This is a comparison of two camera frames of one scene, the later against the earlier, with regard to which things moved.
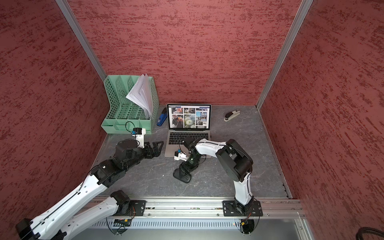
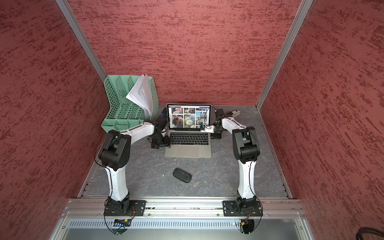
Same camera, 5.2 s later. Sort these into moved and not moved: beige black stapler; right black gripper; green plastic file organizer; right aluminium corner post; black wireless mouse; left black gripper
Moved: left black gripper; right black gripper
Not moved: black wireless mouse; right aluminium corner post; green plastic file organizer; beige black stapler
